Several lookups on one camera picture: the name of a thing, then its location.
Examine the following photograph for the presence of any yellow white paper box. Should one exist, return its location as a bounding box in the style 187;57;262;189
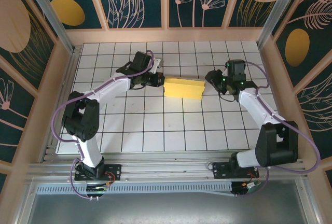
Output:
163;77;206;101

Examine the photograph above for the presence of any small circuit board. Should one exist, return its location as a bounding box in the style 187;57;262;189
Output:
231;181;261;197
85;184;109;194

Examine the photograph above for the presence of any grey metal sheet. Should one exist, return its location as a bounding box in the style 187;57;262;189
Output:
25;179;319;224

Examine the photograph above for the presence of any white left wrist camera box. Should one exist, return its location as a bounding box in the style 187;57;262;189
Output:
150;57;165;74

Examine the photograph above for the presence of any aluminium side rail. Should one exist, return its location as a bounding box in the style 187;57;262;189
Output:
38;45;83;164

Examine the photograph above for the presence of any aluminium corner post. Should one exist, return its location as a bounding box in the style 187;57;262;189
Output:
21;0;76;53
256;0;305;51

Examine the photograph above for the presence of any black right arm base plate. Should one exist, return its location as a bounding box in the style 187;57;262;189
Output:
212;162;260;180

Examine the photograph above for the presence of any aluminium extrusion base frame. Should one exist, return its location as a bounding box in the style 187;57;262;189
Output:
25;150;308;183

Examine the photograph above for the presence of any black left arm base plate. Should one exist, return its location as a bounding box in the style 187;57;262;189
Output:
74;164;122;183

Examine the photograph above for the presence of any grey slotted cable duct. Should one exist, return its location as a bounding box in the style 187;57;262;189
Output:
35;180;234;197

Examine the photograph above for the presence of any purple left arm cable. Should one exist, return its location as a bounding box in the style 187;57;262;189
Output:
52;50;154;200

